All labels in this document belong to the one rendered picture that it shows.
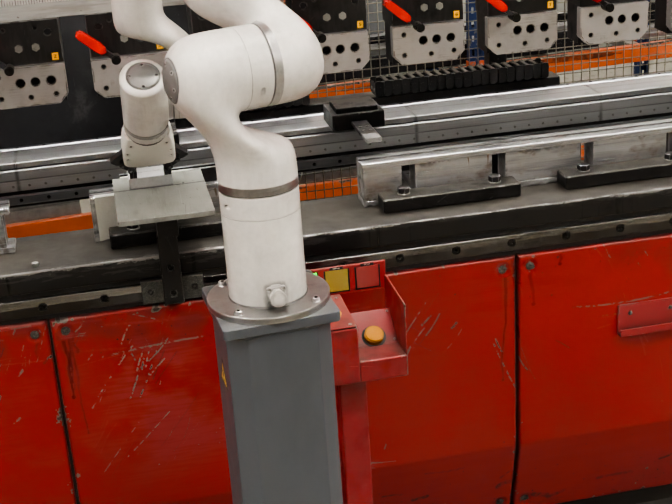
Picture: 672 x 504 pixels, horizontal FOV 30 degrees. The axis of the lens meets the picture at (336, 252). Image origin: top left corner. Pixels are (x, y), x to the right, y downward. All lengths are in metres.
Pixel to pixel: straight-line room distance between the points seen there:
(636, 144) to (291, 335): 1.18
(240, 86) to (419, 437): 1.24
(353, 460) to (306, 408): 0.61
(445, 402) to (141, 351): 0.67
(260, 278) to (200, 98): 0.29
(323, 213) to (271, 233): 0.81
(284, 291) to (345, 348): 0.51
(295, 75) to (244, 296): 0.34
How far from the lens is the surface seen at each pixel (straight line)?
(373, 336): 2.43
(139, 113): 2.28
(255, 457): 1.97
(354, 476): 2.56
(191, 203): 2.39
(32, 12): 2.48
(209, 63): 1.74
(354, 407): 2.48
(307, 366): 1.91
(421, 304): 2.64
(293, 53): 1.79
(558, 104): 3.02
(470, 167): 2.70
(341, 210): 2.65
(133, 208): 2.40
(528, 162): 2.74
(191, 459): 2.71
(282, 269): 1.86
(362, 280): 2.48
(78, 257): 2.54
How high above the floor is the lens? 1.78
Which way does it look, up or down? 22 degrees down
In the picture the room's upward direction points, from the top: 4 degrees counter-clockwise
